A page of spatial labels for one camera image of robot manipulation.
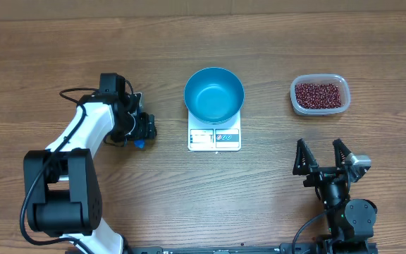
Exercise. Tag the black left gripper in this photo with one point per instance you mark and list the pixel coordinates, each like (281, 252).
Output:
(146, 128)

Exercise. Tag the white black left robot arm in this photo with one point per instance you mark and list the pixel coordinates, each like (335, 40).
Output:
(63, 201)

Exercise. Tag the blue plastic measuring scoop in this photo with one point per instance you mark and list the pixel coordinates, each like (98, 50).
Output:
(139, 143)

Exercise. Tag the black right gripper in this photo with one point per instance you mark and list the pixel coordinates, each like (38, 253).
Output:
(318, 173)

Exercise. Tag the clear plastic container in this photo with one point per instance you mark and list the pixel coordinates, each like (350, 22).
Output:
(321, 79)

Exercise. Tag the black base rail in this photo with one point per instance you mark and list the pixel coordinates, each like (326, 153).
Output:
(284, 248)

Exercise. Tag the white kitchen scale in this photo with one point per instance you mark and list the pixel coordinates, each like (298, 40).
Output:
(221, 137)

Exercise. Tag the red beans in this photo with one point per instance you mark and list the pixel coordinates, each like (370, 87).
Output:
(318, 96)

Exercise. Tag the blue metal bowl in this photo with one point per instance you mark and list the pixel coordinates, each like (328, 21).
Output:
(214, 95)

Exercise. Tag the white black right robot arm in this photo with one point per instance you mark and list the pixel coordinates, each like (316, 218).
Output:
(350, 221)

